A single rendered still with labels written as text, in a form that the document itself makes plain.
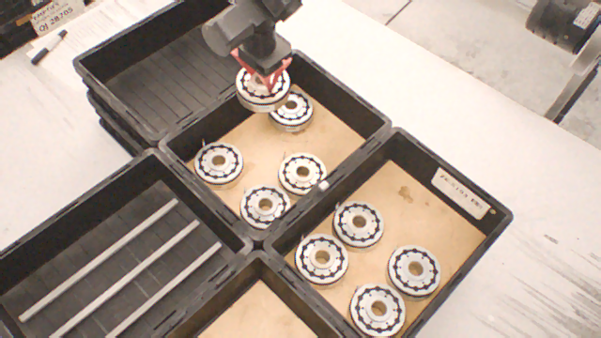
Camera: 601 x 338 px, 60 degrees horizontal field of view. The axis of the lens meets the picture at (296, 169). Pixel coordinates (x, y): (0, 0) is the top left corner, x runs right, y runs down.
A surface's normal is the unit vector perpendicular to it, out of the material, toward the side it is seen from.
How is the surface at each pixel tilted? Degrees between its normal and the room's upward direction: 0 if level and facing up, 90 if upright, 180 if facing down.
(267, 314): 0
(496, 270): 0
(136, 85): 0
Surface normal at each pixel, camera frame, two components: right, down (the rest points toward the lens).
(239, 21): 0.36, -0.09
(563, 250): 0.07, -0.52
